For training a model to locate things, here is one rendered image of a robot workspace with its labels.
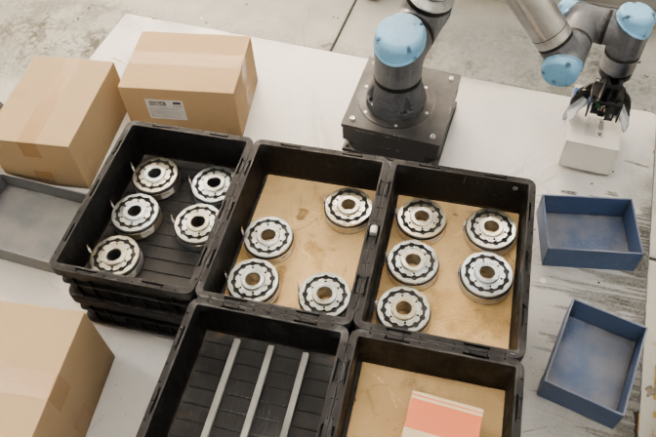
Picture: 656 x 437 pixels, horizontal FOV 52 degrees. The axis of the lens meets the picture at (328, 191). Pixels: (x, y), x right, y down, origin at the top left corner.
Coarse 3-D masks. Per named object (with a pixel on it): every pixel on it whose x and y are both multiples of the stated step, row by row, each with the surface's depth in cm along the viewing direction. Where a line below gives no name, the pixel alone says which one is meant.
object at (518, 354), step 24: (432, 168) 141; (456, 168) 141; (384, 192) 138; (528, 192) 136; (384, 216) 134; (528, 216) 133; (528, 240) 129; (528, 264) 126; (528, 288) 123; (360, 312) 121; (408, 336) 118; (432, 336) 118
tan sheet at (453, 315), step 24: (456, 216) 146; (456, 240) 142; (384, 264) 139; (456, 264) 138; (384, 288) 135; (432, 288) 135; (456, 288) 135; (408, 312) 132; (432, 312) 132; (456, 312) 131; (480, 312) 131; (504, 312) 131; (456, 336) 128; (480, 336) 128; (504, 336) 128
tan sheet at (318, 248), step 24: (264, 192) 152; (288, 192) 151; (312, 192) 151; (264, 216) 148; (288, 216) 147; (312, 216) 147; (312, 240) 143; (336, 240) 143; (360, 240) 143; (288, 264) 140; (312, 264) 140; (336, 264) 139; (288, 288) 136
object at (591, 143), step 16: (576, 128) 162; (592, 128) 162; (608, 128) 162; (576, 144) 160; (592, 144) 159; (608, 144) 159; (560, 160) 166; (576, 160) 164; (592, 160) 163; (608, 160) 161
